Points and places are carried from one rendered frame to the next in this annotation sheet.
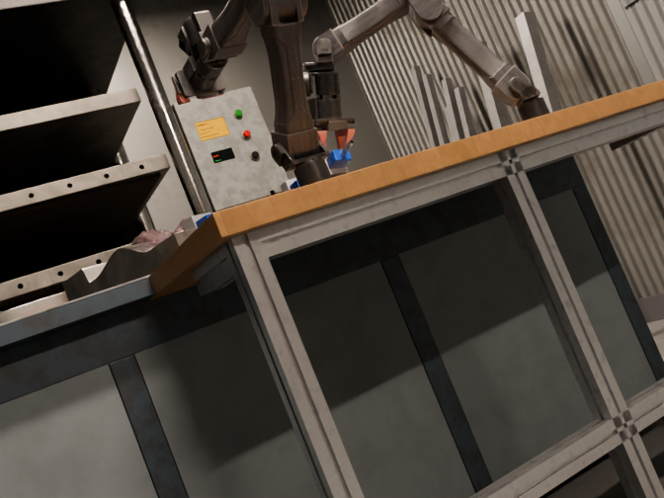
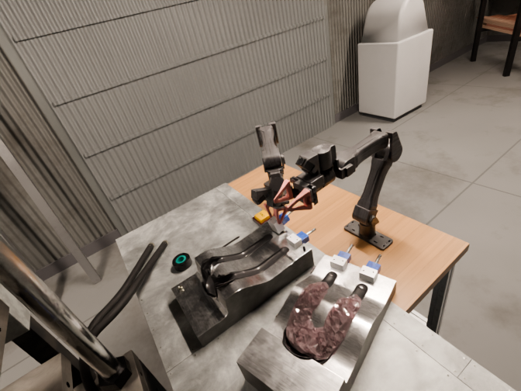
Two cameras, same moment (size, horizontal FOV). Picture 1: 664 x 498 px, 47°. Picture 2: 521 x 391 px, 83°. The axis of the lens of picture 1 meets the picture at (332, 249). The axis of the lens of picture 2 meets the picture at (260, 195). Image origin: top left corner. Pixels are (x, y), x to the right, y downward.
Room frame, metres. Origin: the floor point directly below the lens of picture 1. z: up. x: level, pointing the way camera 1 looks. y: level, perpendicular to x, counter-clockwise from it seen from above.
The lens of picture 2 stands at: (1.79, 0.87, 1.70)
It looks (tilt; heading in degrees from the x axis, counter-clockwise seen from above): 33 degrees down; 272
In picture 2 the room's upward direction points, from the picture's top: 14 degrees counter-clockwise
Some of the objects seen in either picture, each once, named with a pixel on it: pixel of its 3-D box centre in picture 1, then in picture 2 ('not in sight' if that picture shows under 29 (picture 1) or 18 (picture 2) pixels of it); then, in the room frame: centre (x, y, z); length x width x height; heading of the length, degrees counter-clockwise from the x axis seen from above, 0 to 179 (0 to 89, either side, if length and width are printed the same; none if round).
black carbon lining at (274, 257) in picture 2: not in sight; (243, 260); (1.93, 0.08, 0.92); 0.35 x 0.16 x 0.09; 28
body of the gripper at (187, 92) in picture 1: (204, 75); (309, 186); (1.65, 0.12, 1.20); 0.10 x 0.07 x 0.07; 120
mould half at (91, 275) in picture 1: (166, 259); (324, 322); (1.70, 0.35, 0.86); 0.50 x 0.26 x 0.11; 45
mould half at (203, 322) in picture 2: not in sight; (241, 270); (1.95, 0.08, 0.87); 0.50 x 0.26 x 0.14; 28
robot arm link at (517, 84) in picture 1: (521, 92); not in sight; (1.71, -0.53, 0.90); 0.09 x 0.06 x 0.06; 177
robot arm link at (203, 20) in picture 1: (207, 37); (330, 161); (1.57, 0.07, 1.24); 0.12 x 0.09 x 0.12; 30
